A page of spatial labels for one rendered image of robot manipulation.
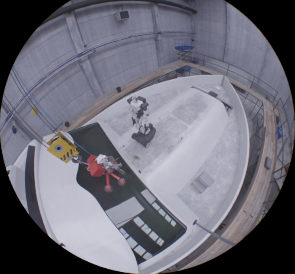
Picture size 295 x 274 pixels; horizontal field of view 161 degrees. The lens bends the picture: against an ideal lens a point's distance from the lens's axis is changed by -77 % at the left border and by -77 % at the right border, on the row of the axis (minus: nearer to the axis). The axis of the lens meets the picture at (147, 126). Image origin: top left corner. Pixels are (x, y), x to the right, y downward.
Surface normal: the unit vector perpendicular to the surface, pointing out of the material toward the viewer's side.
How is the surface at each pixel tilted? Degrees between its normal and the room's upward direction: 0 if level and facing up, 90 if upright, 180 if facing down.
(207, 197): 0
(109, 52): 90
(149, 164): 0
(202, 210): 0
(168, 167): 18
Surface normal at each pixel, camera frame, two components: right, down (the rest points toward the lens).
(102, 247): 0.16, -0.73
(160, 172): 0.03, -0.48
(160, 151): -0.14, -0.63
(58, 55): 0.65, 0.53
